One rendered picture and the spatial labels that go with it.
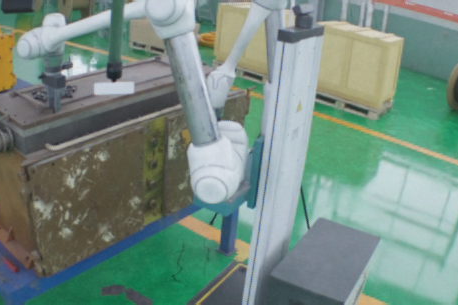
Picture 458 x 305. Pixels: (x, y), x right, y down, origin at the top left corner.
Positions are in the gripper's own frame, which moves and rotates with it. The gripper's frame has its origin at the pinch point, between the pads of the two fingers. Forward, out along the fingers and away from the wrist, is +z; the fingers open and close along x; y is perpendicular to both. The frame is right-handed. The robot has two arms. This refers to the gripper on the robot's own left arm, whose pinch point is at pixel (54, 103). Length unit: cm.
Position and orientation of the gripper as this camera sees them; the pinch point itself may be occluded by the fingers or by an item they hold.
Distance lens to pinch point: 198.0
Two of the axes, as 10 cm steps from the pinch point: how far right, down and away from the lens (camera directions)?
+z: -1.0, 9.1, 4.0
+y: -5.9, 2.7, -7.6
